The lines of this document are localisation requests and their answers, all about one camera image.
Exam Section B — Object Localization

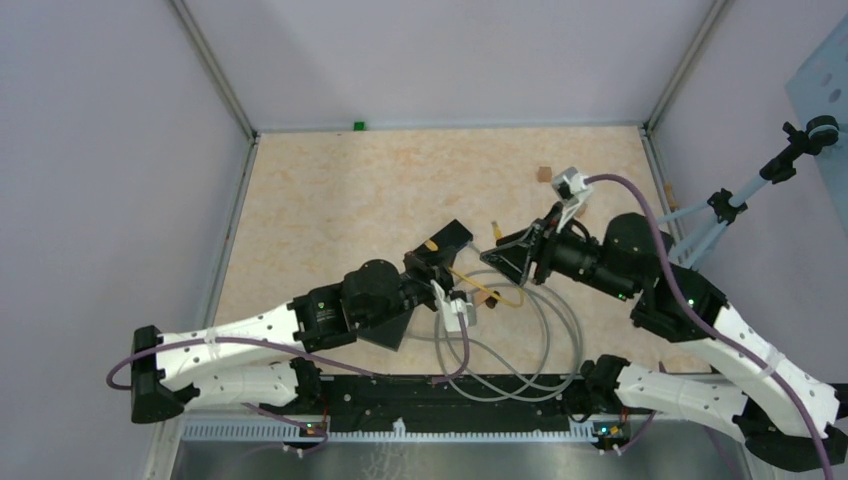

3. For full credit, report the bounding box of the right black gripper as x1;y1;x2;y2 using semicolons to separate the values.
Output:
481;201;636;302

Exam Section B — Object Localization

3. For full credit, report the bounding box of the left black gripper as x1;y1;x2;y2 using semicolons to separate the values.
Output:
361;247;456;331

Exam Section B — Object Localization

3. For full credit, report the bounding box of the yellow ethernet cable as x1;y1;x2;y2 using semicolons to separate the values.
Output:
423;222;526;310

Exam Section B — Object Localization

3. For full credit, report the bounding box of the black blue switch box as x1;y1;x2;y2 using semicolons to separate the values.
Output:
413;219;474;266

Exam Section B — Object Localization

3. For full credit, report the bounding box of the grey ethernet cable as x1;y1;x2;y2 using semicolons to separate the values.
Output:
405;241;586;404

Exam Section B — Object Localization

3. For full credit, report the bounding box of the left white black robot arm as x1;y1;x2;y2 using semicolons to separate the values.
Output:
129;243;458;424

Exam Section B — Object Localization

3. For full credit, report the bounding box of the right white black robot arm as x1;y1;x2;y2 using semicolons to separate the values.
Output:
480;213;847;472

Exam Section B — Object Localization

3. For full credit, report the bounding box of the wooden cylinder block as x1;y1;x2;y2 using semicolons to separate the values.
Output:
473;291;490;307

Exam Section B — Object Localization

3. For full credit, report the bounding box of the wooden cube far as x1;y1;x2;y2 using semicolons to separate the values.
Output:
536;166;553;183

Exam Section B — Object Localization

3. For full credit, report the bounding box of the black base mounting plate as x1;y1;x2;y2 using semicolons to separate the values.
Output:
306;375;647;434

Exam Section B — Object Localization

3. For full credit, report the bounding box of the light blue tripod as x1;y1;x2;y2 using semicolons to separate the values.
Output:
657;115;847;270

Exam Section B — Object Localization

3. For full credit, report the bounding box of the light blue perforated panel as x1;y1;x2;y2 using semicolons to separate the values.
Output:
785;18;847;227

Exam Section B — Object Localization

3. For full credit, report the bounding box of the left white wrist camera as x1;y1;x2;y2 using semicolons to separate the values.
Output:
430;280;477;333

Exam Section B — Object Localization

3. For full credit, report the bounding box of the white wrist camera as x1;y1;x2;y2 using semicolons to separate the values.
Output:
430;280;477;333
550;167;593;233

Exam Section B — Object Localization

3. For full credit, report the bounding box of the black network switch box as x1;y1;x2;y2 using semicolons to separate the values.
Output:
358;310;414;352

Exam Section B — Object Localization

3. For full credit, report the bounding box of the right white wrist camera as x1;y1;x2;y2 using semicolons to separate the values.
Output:
550;167;593;233

